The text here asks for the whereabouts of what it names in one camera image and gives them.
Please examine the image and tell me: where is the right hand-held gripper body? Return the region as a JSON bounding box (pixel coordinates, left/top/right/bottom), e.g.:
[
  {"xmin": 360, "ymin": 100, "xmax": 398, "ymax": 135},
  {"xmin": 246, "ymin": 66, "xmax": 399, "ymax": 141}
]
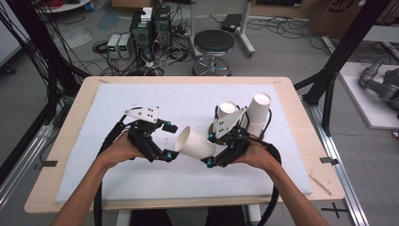
[{"xmin": 213, "ymin": 106, "xmax": 252, "ymax": 168}]

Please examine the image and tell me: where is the person's right leg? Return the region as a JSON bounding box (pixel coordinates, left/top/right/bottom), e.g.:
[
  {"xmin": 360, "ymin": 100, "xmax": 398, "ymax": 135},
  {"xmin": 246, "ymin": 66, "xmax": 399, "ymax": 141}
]
[{"xmin": 205, "ymin": 205, "xmax": 247, "ymax": 226}]

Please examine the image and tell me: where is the aluminium floor rail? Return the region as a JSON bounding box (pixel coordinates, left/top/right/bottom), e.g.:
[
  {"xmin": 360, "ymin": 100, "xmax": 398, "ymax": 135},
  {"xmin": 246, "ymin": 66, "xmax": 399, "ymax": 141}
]
[
  {"xmin": 301, "ymin": 96, "xmax": 371, "ymax": 226},
  {"xmin": 0, "ymin": 123, "xmax": 55, "ymax": 211}
]

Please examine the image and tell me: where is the tangle of floor cables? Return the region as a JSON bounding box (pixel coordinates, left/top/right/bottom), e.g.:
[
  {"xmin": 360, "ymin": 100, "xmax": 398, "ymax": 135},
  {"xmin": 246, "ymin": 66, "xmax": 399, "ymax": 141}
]
[{"xmin": 247, "ymin": 16, "xmax": 331, "ymax": 49}]

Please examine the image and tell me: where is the wooden table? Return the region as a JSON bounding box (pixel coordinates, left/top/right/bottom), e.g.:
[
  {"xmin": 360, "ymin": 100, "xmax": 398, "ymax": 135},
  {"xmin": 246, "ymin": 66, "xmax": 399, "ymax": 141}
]
[{"xmin": 24, "ymin": 75, "xmax": 346, "ymax": 215}]

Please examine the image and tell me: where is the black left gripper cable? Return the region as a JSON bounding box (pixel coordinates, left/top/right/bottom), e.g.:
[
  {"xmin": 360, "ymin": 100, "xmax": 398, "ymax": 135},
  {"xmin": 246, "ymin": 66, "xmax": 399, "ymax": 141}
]
[{"xmin": 93, "ymin": 114, "xmax": 130, "ymax": 226}]

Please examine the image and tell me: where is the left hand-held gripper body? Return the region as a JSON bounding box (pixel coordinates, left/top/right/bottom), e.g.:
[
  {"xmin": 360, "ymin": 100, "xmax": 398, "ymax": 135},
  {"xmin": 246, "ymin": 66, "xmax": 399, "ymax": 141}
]
[{"xmin": 123, "ymin": 105, "xmax": 165, "ymax": 163}]

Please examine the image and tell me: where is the black computer tower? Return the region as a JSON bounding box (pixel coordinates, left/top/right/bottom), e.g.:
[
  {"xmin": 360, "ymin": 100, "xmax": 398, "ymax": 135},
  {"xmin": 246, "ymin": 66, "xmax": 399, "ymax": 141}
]
[
  {"xmin": 152, "ymin": 4, "xmax": 173, "ymax": 49},
  {"xmin": 129, "ymin": 10, "xmax": 154, "ymax": 61}
]

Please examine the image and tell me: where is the person's left leg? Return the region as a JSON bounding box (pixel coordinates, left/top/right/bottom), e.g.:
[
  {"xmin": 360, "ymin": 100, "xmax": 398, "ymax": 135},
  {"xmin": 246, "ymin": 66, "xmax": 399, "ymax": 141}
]
[{"xmin": 129, "ymin": 208, "xmax": 173, "ymax": 226}]

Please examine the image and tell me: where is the black tape cross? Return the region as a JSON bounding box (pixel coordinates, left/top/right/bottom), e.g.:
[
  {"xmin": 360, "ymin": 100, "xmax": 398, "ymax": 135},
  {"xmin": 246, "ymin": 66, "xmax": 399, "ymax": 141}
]
[{"xmin": 320, "ymin": 202, "xmax": 349, "ymax": 219}]

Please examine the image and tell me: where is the black metal frame post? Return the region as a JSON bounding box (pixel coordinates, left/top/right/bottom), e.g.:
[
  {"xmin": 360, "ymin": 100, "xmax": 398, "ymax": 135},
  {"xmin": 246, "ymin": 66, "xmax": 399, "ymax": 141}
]
[{"xmin": 294, "ymin": 0, "xmax": 393, "ymax": 137}]

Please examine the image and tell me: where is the dark double cup holder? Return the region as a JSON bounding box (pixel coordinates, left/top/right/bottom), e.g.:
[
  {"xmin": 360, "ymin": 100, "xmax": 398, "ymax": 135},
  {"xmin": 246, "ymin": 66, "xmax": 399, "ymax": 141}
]
[{"xmin": 208, "ymin": 105, "xmax": 273, "ymax": 147}]

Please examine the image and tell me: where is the person's leg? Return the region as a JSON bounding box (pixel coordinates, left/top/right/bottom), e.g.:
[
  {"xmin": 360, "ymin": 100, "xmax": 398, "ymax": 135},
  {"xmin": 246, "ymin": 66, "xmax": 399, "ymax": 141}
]
[
  {"xmin": 129, "ymin": 208, "xmax": 173, "ymax": 226},
  {"xmin": 205, "ymin": 205, "xmax": 247, "ymax": 226}
]

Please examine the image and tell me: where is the person's right hand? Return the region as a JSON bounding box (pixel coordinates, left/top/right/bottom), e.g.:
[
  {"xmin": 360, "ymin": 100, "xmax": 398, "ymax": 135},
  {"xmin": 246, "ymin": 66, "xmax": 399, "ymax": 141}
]
[{"xmin": 234, "ymin": 140, "xmax": 281, "ymax": 173}]

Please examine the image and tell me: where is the white metal stand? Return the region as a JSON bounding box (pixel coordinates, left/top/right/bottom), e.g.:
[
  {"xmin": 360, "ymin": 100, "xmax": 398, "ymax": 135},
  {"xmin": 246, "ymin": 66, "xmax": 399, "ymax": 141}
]
[{"xmin": 187, "ymin": 0, "xmax": 257, "ymax": 59}]

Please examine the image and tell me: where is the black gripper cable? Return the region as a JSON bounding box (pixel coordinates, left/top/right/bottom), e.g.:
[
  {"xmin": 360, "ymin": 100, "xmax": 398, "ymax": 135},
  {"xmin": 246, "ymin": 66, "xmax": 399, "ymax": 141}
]
[
  {"xmin": 93, "ymin": 114, "xmax": 130, "ymax": 226},
  {"xmin": 249, "ymin": 139, "xmax": 282, "ymax": 226}
]

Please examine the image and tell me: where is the black round stool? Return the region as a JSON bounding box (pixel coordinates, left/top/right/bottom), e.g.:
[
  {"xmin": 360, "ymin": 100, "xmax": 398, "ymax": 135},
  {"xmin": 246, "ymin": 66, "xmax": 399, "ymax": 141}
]
[{"xmin": 191, "ymin": 28, "xmax": 235, "ymax": 77}]

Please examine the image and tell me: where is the single white paper cup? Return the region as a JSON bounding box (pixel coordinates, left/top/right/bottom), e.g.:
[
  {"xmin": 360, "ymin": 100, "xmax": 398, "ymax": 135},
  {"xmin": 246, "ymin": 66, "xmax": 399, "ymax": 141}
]
[{"xmin": 174, "ymin": 125, "xmax": 217, "ymax": 161}]

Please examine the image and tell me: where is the flat black device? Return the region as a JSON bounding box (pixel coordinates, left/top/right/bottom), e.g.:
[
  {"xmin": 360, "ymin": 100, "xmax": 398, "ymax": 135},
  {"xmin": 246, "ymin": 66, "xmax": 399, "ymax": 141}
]
[{"xmin": 220, "ymin": 13, "xmax": 244, "ymax": 34}]

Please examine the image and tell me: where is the person's left hand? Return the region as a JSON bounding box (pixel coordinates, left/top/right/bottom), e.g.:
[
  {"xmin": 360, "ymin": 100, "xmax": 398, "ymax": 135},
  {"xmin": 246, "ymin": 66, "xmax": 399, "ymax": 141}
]
[{"xmin": 97, "ymin": 131, "xmax": 146, "ymax": 170}]

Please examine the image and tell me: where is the large cardboard box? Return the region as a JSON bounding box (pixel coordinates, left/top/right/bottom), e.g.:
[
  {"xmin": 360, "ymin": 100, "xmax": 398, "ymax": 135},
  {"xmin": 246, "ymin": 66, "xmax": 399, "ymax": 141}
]
[{"xmin": 307, "ymin": 0, "xmax": 391, "ymax": 40}]

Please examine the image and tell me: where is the coiled black cable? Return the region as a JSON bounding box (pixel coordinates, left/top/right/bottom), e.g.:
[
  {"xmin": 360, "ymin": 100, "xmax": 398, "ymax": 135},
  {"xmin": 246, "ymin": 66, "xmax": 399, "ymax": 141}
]
[{"xmin": 91, "ymin": 40, "xmax": 109, "ymax": 55}]

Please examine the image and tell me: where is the white floor board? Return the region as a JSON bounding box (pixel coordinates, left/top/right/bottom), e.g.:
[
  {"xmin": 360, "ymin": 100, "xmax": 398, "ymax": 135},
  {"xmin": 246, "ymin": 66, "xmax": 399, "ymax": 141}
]
[{"xmin": 338, "ymin": 61, "xmax": 399, "ymax": 130}]

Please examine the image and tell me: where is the white foam mat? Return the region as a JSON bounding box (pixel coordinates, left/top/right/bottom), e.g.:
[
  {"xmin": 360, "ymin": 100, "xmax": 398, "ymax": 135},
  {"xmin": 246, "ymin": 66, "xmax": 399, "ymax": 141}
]
[{"xmin": 55, "ymin": 83, "xmax": 314, "ymax": 202}]

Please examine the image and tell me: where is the grey power supply unit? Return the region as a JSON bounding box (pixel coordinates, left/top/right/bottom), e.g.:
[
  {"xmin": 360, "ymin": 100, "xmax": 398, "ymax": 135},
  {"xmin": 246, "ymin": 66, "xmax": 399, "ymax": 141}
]
[
  {"xmin": 106, "ymin": 33, "xmax": 121, "ymax": 59},
  {"xmin": 118, "ymin": 33, "xmax": 135, "ymax": 59}
]

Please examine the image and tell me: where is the black frame with cable bundle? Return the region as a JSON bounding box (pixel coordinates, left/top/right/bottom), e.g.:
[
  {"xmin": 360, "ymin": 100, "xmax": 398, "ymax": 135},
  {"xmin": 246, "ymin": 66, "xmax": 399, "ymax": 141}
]
[{"xmin": 0, "ymin": 0, "xmax": 92, "ymax": 186}]

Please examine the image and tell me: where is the thin wooden stick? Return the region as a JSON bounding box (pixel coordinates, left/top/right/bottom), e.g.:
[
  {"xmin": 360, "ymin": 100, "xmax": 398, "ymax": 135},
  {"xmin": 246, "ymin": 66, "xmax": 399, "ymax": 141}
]
[{"xmin": 309, "ymin": 174, "xmax": 333, "ymax": 197}]

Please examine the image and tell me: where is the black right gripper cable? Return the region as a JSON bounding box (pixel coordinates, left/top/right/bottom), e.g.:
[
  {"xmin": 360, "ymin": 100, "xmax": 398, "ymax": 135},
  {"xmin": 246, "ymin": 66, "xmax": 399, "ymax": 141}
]
[{"xmin": 249, "ymin": 139, "xmax": 282, "ymax": 226}]

